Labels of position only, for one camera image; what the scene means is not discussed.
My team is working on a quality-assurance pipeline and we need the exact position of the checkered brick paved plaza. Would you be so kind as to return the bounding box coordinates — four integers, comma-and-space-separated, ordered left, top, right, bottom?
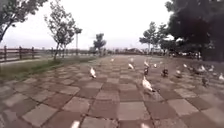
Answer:
0, 54, 224, 128

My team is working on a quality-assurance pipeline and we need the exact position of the flock of birds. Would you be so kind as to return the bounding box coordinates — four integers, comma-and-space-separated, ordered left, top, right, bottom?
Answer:
88, 56, 224, 94

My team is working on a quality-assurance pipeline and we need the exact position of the group of tall trees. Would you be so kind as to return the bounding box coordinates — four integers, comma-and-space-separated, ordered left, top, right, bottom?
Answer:
139, 21, 169, 54

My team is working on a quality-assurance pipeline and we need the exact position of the robot's own part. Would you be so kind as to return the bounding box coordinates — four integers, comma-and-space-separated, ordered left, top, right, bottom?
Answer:
70, 120, 81, 128
140, 122, 151, 128

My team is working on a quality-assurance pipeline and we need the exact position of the grass strip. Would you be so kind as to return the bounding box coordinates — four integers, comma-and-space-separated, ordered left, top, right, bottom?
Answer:
0, 55, 98, 84

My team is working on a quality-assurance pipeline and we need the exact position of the large dark tree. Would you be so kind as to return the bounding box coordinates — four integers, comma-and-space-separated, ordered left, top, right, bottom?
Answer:
164, 0, 224, 63

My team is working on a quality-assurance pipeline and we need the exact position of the wooden rail fence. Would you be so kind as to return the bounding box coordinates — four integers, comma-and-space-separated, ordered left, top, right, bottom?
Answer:
0, 45, 91, 64

